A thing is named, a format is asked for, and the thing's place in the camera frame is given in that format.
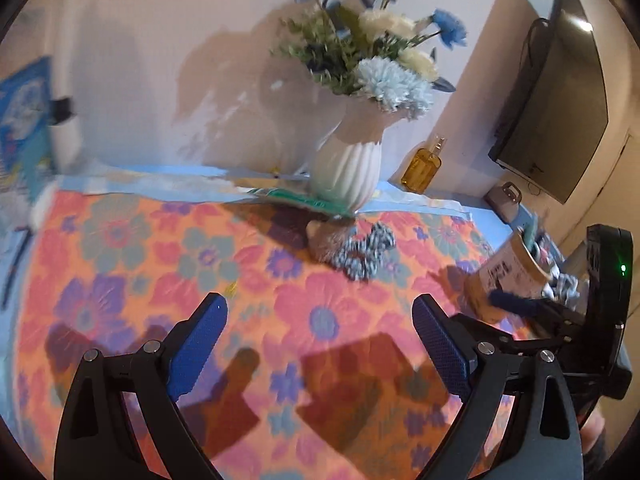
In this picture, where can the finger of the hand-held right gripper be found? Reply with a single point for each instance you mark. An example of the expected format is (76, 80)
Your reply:
(520, 302)

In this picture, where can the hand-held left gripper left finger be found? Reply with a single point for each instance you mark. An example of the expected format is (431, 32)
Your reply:
(197, 345)

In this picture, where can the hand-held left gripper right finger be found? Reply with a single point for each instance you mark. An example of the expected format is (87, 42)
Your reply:
(442, 345)

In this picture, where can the brown paper cup container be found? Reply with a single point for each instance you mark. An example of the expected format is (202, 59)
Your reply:
(505, 275)

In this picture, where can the grey white patterned cloth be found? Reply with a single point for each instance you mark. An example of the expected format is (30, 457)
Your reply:
(562, 287)

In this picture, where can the person's right hand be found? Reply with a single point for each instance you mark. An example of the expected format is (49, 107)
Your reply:
(595, 445)

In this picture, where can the floral orange tablecloth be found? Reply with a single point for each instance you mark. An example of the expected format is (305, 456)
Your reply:
(150, 270)

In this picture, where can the beige small bag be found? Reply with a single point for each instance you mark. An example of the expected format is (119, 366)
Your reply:
(505, 202)

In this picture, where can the patterned fabric scrunchie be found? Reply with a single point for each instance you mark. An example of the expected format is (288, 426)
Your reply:
(367, 252)

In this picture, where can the light blue cloth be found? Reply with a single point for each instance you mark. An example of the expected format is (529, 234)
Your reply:
(175, 185)

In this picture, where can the yellow perfume bottle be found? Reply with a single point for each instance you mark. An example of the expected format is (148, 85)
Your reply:
(422, 170)

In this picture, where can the green flat packet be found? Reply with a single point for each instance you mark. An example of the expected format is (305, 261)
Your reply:
(300, 200)

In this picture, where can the black flat screen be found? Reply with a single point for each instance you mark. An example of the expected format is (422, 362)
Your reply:
(560, 100)

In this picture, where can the white ribbed vase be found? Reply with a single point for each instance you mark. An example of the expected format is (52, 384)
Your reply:
(350, 160)

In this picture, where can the white pole with black clip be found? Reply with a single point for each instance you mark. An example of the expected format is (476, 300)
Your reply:
(65, 110)

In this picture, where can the blue book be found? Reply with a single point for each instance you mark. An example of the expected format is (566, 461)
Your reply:
(25, 125)

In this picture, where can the artificial flower bouquet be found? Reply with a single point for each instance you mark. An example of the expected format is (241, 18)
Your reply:
(360, 55)

